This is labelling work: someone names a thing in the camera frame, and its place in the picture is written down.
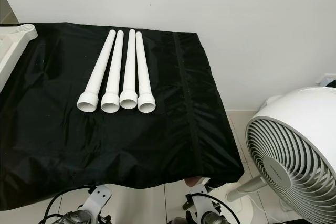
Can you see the white plastic table leg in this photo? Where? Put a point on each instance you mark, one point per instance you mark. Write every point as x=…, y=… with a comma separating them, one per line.
x=129, y=66
x=144, y=72
x=100, y=66
x=113, y=72

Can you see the black fabric table cover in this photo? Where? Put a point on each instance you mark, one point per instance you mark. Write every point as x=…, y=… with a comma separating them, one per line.
x=79, y=145

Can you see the white floor fan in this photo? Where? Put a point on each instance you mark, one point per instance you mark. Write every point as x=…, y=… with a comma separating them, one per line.
x=299, y=108

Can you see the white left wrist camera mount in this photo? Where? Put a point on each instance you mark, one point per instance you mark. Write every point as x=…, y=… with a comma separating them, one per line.
x=100, y=198

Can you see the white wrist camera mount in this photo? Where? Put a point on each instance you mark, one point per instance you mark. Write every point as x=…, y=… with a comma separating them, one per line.
x=100, y=198
x=199, y=203

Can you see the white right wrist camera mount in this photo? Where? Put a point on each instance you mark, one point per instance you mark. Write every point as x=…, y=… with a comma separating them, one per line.
x=199, y=203

